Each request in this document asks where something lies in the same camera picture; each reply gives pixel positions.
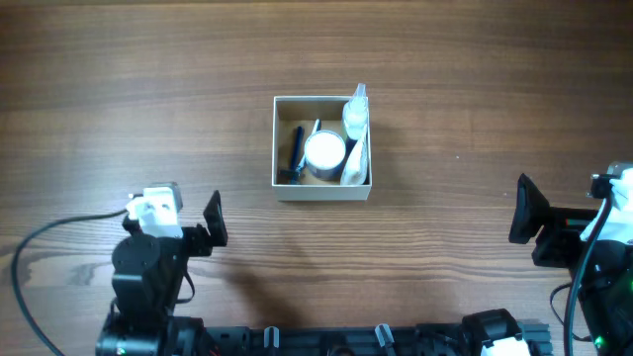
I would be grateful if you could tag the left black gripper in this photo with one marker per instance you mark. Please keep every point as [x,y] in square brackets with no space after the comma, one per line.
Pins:
[199,237]

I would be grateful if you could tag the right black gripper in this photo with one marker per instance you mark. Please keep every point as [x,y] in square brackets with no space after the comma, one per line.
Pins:
[546,237]

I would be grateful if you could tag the blue disposable razor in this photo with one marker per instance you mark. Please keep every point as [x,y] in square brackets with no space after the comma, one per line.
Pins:
[295,156]

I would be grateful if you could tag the blue white toothbrush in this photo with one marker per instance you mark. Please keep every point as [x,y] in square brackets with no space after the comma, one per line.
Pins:
[303,163]

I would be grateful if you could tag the white blue round jar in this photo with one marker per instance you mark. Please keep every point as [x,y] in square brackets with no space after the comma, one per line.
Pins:
[326,154]

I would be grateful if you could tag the dark spray bottle clear cap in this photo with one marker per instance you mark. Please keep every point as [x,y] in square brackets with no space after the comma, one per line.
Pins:
[355,116]

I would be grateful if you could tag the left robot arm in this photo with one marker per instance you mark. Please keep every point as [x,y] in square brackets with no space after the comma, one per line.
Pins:
[150,267]

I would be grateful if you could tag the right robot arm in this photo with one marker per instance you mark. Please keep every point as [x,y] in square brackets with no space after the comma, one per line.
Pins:
[595,246]

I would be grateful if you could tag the beige open cardboard box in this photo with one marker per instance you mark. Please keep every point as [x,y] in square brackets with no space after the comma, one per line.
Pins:
[289,113]

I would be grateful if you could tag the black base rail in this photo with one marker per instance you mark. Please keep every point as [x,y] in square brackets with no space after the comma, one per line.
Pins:
[426,339]

